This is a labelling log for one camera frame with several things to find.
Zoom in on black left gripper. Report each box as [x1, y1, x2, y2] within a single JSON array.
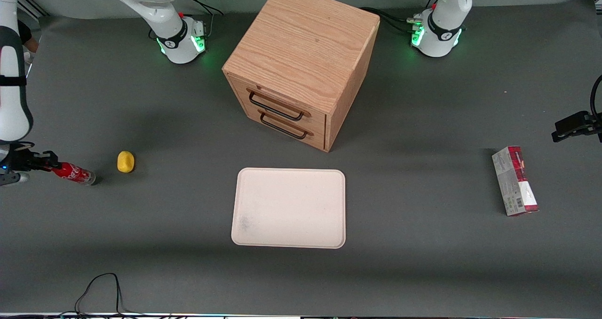
[[551, 111, 602, 144]]

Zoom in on black metal drawer handle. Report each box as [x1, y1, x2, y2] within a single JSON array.
[[247, 89, 311, 122], [258, 109, 314, 140]]

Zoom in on wooden drawer cabinet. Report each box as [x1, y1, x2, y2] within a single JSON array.
[[222, 0, 380, 153]]

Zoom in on yellow lemon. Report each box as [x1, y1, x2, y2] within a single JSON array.
[[117, 151, 135, 174]]

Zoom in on black cable on table edge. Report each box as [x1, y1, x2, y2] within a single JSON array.
[[59, 272, 175, 318]]

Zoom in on red coke bottle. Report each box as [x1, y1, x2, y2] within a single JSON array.
[[51, 162, 96, 186]]

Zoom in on person leg in black trousers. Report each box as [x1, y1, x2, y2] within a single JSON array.
[[19, 20, 40, 54]]

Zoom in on black left arm base cables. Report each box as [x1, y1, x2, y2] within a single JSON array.
[[359, 0, 440, 34]]

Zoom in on black right arm base cable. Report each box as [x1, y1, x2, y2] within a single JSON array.
[[179, 0, 224, 40]]

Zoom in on red and grey carton box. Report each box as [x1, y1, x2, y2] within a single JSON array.
[[491, 145, 539, 217]]

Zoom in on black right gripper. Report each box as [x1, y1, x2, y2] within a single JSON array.
[[0, 143, 60, 174]]

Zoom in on wooden drawer front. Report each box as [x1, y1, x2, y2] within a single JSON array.
[[229, 75, 328, 134], [238, 102, 327, 151]]

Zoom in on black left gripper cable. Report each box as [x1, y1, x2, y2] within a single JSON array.
[[590, 74, 602, 122]]

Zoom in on beige plastic tray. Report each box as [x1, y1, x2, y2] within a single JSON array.
[[231, 167, 347, 249]]

